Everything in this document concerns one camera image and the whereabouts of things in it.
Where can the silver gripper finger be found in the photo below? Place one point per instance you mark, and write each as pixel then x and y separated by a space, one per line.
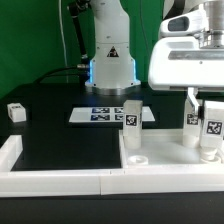
pixel 191 97

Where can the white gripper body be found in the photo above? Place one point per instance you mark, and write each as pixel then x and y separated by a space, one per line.
pixel 190 51

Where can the white fiducial marker sheet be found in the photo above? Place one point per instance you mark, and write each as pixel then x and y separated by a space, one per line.
pixel 96 115

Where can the white square table top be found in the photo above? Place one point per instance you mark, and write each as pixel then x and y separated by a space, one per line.
pixel 161 147

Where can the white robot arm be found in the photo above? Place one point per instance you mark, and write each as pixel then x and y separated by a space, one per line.
pixel 112 69

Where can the white U-shaped fence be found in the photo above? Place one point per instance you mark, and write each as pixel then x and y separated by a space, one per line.
pixel 134 180

